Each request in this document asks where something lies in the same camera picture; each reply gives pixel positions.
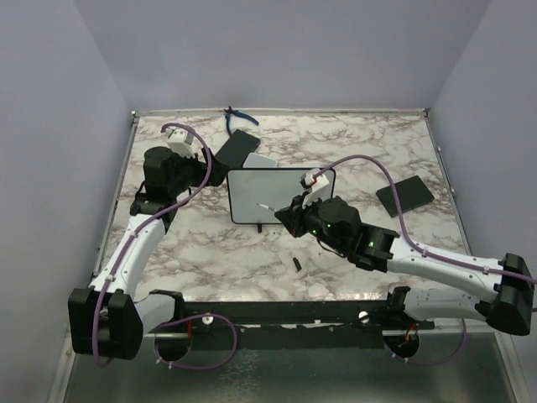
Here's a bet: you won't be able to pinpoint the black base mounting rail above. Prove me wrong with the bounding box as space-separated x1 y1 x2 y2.
136 296 417 351

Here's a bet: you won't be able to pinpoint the small white square device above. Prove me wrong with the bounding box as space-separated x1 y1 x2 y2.
242 153 278 168

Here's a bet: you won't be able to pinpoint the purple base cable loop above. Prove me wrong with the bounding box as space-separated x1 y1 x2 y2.
154 314 239 371

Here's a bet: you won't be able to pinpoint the black eraser block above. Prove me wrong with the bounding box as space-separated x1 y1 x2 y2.
376 175 435 217

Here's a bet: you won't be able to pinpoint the black whiteboard marker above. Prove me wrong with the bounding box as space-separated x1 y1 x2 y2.
257 203 275 212

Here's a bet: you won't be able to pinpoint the black rectangular box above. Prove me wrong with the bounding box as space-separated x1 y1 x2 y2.
215 129 261 169

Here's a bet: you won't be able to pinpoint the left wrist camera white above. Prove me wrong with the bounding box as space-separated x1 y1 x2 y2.
165 128 196 159

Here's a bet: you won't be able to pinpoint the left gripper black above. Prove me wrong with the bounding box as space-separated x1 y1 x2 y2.
169 146 230 196

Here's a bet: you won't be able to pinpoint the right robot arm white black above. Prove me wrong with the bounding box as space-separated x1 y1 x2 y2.
274 196 534 336

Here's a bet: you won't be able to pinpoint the blue handled pliers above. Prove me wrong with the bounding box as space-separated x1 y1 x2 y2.
223 105 259 136

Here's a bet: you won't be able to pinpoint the black marker cap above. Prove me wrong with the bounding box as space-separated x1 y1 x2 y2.
292 257 302 272

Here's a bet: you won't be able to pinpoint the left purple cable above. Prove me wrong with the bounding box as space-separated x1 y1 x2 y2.
91 122 215 369

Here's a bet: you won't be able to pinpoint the small whiteboard black frame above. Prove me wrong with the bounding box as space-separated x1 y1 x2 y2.
227 167 312 226

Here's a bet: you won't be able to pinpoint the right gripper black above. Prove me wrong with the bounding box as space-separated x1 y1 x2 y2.
277 189 347 254

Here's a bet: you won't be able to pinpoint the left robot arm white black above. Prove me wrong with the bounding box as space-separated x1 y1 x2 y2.
68 146 227 360

